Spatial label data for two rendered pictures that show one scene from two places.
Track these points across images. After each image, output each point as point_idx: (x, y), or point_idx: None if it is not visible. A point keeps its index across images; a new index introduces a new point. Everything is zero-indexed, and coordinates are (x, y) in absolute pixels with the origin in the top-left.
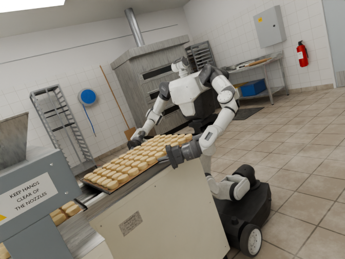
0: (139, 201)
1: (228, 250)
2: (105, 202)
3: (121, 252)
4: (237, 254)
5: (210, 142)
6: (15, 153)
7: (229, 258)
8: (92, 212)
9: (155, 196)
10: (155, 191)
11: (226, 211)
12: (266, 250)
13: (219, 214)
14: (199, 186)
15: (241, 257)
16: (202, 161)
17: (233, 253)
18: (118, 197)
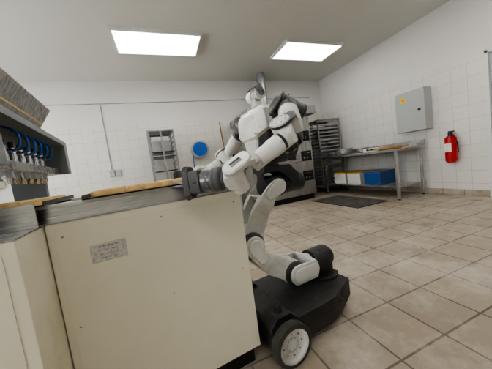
0: (130, 226)
1: (257, 345)
2: (80, 211)
3: (82, 282)
4: (270, 357)
5: (233, 168)
6: None
7: (258, 358)
8: (57, 216)
9: (158, 230)
10: (159, 222)
11: (277, 296)
12: (310, 367)
13: (266, 295)
14: (231, 241)
15: (272, 363)
16: (253, 216)
17: (266, 353)
18: (102, 211)
